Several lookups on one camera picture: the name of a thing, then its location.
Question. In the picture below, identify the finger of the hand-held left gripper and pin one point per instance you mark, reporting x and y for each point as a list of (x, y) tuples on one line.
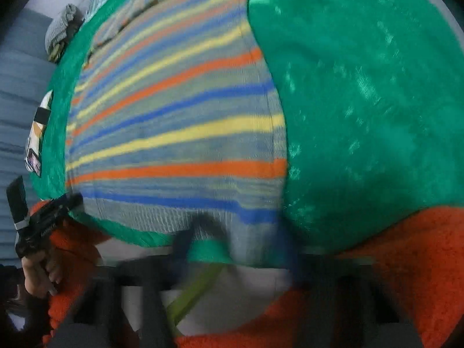
[(69, 203)]

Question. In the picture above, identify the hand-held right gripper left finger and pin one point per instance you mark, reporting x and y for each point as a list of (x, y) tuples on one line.
[(181, 250)]

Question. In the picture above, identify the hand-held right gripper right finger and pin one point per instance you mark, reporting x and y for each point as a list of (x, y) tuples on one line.
[(294, 261)]

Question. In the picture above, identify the striped knitted small garment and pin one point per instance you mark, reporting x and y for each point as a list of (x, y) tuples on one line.
[(181, 116)]

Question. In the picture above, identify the person's left forearm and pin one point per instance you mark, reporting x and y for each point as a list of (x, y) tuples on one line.
[(72, 261)]

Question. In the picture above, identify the person's left hand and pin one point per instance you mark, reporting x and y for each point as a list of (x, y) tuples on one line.
[(36, 272)]

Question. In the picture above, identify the pale bed sheet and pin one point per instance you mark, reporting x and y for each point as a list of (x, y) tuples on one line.
[(246, 290)]

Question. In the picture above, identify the person's orange fleece top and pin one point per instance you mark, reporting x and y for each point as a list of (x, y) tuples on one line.
[(398, 279)]

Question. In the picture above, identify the green plush blanket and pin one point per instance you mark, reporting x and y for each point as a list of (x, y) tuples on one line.
[(362, 98)]

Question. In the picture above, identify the grey checkered cloth bundle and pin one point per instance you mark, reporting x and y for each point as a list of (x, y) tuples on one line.
[(60, 25)]

